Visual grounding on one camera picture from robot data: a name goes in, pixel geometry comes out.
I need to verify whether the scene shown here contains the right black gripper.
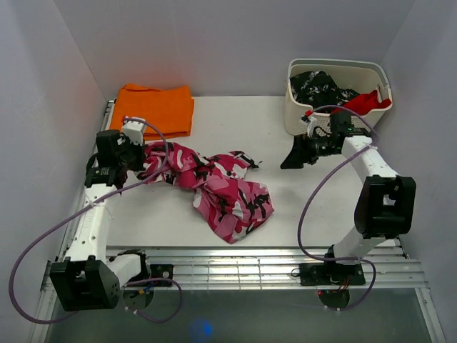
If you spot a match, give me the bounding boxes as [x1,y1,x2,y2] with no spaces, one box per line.
[281,131,340,169]

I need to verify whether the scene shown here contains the pink camouflage trousers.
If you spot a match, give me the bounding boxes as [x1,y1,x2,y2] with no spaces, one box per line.
[136,141,274,244]

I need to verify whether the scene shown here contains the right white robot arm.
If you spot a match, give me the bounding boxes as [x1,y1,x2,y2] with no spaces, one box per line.
[281,105,416,286]

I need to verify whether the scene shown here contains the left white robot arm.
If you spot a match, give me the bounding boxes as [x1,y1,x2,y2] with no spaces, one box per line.
[50,126,151,312]

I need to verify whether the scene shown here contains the black white patterned trousers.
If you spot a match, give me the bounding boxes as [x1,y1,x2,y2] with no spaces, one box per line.
[289,71,359,108]

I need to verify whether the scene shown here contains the folded orange trousers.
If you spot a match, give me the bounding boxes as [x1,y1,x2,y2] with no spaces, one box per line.
[109,84,194,139]

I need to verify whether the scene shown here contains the red trousers in basket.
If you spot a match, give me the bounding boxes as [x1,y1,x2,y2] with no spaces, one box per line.
[343,90,392,116]

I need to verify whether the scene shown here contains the cream plastic laundry basket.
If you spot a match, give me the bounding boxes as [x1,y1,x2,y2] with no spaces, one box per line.
[283,59,393,135]

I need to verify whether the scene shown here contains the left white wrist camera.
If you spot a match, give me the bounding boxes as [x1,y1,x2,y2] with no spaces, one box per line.
[121,116,147,146]

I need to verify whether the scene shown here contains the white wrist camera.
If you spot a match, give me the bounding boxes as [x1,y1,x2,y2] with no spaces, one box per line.
[121,116,147,146]
[299,110,317,137]

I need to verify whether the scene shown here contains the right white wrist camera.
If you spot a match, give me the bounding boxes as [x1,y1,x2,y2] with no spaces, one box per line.
[299,110,317,137]

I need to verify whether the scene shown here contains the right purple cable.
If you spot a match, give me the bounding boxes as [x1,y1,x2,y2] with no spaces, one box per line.
[291,104,380,312]

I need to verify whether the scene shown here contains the purple cable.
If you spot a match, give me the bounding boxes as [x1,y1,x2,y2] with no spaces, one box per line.
[8,116,184,325]
[291,104,380,312]

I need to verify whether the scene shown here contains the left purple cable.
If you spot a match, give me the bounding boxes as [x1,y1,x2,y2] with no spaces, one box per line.
[8,116,184,325]

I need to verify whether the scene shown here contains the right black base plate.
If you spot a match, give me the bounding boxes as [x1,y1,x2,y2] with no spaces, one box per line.
[298,262,366,286]

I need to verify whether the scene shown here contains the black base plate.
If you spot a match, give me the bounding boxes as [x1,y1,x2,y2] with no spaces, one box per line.
[298,262,366,286]
[146,264,174,288]

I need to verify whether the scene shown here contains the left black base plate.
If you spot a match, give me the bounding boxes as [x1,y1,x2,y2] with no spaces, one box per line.
[146,264,174,288]

